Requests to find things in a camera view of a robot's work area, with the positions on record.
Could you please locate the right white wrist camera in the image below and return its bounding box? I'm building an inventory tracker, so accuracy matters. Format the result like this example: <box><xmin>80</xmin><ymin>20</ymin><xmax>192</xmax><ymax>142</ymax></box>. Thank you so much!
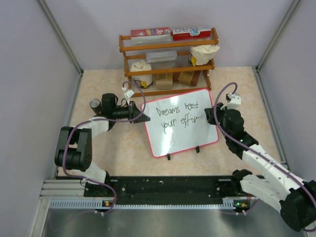
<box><xmin>221</xmin><ymin>93</ymin><xmax>241</xmax><ymax>110</ymax></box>

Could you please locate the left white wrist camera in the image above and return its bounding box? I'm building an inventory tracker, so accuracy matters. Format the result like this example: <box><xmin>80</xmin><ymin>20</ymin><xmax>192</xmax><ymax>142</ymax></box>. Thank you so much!
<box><xmin>122</xmin><ymin>87</ymin><xmax>135</xmax><ymax>99</ymax></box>

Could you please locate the silver foil box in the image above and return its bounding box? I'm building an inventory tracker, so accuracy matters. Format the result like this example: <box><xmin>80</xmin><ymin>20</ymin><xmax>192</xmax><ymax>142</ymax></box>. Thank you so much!
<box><xmin>146</xmin><ymin>50</ymin><xmax>177</xmax><ymax>63</ymax></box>

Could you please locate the black yellow can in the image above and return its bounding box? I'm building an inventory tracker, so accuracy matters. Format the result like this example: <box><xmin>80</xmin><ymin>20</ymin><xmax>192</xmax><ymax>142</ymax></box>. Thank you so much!
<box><xmin>89</xmin><ymin>98</ymin><xmax>101</xmax><ymax>110</ymax></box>

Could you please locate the wooden three tier shelf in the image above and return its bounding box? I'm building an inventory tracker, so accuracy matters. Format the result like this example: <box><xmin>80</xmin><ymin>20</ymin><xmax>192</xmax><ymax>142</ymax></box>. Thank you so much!
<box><xmin>118</xmin><ymin>28</ymin><xmax>219</xmax><ymax>96</ymax></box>

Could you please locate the red toothpaste box left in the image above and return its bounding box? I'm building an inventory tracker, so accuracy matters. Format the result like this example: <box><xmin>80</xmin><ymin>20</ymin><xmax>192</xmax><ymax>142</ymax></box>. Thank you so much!
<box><xmin>130</xmin><ymin>27</ymin><xmax>170</xmax><ymax>38</ymax></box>

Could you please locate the pink framed whiteboard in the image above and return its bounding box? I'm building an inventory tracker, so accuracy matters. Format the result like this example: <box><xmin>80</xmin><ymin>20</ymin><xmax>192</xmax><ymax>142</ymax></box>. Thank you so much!
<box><xmin>141</xmin><ymin>88</ymin><xmax>219</xmax><ymax>158</ymax></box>

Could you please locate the brown cleaning pad pack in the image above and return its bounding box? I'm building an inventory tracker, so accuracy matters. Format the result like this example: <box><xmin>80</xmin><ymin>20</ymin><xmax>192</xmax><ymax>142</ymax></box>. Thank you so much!
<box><xmin>177</xmin><ymin>71</ymin><xmax>200</xmax><ymax>86</ymax></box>

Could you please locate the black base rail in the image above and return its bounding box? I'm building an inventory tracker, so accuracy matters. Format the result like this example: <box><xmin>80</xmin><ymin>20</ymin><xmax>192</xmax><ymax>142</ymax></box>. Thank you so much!
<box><xmin>83</xmin><ymin>175</ymin><xmax>256</xmax><ymax>205</ymax></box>

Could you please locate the white paper bag right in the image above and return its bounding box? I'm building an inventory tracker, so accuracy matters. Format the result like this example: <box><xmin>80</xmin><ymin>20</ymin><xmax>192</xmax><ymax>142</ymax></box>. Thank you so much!
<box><xmin>189</xmin><ymin>44</ymin><xmax>220</xmax><ymax>66</ymax></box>

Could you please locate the white paper bag left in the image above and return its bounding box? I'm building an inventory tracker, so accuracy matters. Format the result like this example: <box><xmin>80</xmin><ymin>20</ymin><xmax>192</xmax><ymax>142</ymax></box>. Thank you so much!
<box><xmin>129</xmin><ymin>59</ymin><xmax>154</xmax><ymax>89</ymax></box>

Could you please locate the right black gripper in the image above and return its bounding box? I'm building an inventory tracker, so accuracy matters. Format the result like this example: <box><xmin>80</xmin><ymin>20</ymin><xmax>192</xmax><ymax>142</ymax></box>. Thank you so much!
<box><xmin>206</xmin><ymin>102</ymin><xmax>232</xmax><ymax>139</ymax></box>

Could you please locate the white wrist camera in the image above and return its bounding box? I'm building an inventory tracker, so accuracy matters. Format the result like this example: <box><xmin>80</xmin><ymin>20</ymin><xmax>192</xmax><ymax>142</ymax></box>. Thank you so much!
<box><xmin>221</xmin><ymin>93</ymin><xmax>241</xmax><ymax>110</ymax></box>
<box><xmin>122</xmin><ymin>87</ymin><xmax>135</xmax><ymax>99</ymax></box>

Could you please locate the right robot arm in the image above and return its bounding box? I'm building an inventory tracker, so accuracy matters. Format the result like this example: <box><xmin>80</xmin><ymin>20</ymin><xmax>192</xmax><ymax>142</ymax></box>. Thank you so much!
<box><xmin>204</xmin><ymin>103</ymin><xmax>316</xmax><ymax>232</ymax></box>

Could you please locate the white paper bag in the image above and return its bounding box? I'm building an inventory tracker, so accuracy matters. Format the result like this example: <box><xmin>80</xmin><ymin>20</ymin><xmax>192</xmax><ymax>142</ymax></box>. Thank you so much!
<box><xmin>189</xmin><ymin>44</ymin><xmax>220</xmax><ymax>66</ymax></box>
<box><xmin>129</xmin><ymin>59</ymin><xmax>154</xmax><ymax>89</ymax></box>

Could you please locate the red white box right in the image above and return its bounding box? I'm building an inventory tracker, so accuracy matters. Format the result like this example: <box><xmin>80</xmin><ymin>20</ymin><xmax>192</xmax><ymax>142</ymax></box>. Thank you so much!
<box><xmin>172</xmin><ymin>27</ymin><xmax>211</xmax><ymax>41</ymax></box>

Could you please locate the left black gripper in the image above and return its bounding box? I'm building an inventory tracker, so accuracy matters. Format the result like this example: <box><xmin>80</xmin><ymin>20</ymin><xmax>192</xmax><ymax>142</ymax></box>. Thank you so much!
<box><xmin>113</xmin><ymin>101</ymin><xmax>150</xmax><ymax>124</ymax></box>

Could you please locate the grey slotted cable duct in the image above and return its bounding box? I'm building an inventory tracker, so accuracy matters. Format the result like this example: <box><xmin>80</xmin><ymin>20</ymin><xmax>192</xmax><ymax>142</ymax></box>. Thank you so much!
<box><xmin>49</xmin><ymin>199</ymin><xmax>250</xmax><ymax>210</ymax></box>

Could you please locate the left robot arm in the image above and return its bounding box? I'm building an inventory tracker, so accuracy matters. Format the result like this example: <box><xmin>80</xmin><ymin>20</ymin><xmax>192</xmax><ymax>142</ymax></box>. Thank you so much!
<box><xmin>54</xmin><ymin>93</ymin><xmax>151</xmax><ymax>196</ymax></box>

